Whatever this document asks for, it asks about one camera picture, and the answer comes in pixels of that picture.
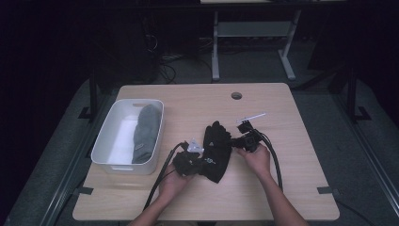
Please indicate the white metal desk frame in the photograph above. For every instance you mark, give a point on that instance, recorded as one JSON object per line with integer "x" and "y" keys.
{"x": 251, "y": 29}

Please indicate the black metal post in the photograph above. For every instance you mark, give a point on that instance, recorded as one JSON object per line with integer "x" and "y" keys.
{"x": 93, "y": 94}
{"x": 352, "y": 94}

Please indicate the white plastic bin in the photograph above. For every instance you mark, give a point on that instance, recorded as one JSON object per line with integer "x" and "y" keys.
{"x": 120, "y": 135}

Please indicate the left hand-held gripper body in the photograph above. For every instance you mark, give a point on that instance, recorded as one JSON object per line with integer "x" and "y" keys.
{"x": 188, "y": 164}

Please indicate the person's left hand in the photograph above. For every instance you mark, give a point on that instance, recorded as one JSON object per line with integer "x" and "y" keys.
{"x": 172, "y": 185}

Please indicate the person's right hand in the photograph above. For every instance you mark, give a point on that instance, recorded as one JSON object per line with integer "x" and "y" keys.
{"x": 258, "y": 161}

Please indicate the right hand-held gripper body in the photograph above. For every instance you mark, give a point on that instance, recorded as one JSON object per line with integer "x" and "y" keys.
{"x": 252, "y": 141}

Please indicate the black tape strip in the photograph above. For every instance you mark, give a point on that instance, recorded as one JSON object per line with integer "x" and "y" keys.
{"x": 326, "y": 190}
{"x": 84, "y": 190}

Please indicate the grey mitten with label patch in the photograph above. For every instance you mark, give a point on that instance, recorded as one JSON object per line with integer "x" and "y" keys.
{"x": 144, "y": 138}

